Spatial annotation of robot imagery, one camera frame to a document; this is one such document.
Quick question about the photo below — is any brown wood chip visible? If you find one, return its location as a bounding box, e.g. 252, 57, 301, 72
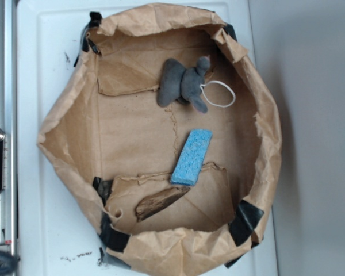
135, 187, 191, 222

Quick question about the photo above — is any brown paper bag bin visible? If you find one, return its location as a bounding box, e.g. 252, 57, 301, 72
37, 3, 282, 275

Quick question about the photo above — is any blue sponge block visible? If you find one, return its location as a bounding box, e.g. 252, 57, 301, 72
170, 129, 213, 186

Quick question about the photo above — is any grey plush elephant toy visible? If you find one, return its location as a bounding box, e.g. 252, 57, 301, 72
157, 56, 210, 113

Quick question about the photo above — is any white rubber band loop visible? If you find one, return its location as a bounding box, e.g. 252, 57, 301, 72
200, 80, 236, 108

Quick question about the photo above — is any metal rail frame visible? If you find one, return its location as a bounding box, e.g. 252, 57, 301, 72
0, 1, 20, 275

